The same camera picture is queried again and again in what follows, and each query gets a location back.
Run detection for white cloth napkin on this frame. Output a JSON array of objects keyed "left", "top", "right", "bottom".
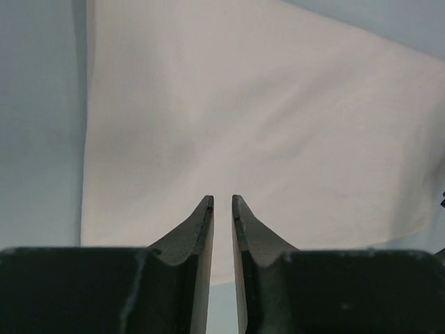
[{"left": 81, "top": 1, "right": 444, "bottom": 283}]

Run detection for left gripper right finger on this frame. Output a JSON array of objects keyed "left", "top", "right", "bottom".
[{"left": 232, "top": 195, "right": 444, "bottom": 333}]

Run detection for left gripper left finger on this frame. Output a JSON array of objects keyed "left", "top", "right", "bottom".
[{"left": 1, "top": 196, "right": 213, "bottom": 333}]

